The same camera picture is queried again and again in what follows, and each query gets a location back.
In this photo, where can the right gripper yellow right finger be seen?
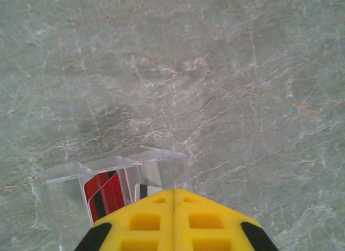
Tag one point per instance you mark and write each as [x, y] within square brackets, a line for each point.
[205, 234]

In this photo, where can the white card black stripe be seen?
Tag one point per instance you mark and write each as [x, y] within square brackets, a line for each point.
[153, 190]

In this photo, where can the red VIP card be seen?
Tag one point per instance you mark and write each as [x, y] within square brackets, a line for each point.
[113, 191]
[91, 186]

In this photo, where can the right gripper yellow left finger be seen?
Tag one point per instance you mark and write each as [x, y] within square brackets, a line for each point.
[151, 234]

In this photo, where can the clear acrylic card holder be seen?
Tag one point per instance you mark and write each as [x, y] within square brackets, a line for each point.
[64, 180]

